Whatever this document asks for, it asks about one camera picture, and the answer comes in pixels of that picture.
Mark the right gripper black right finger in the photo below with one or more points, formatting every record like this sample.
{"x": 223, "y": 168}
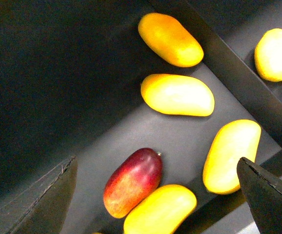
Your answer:
{"x": 263, "y": 193}

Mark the red yellow mango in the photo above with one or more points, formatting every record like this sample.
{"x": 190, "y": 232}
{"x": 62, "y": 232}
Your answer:
{"x": 136, "y": 178}

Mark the yellow mango far right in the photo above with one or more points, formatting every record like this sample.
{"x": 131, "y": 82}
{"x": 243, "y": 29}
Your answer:
{"x": 268, "y": 56}

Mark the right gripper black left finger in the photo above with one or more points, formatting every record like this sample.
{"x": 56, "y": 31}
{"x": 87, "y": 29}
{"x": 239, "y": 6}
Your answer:
{"x": 43, "y": 206}

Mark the yellow mango top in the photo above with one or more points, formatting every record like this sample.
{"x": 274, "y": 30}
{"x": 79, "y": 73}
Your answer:
{"x": 170, "y": 40}

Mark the yellow mango middle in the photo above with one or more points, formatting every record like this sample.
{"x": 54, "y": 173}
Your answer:
{"x": 177, "y": 95}

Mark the yellow mango bottom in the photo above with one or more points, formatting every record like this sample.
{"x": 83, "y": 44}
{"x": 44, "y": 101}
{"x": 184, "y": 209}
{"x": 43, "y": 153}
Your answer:
{"x": 162, "y": 212}

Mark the black fruit display shelf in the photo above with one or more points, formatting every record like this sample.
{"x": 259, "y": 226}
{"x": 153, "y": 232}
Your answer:
{"x": 70, "y": 76}

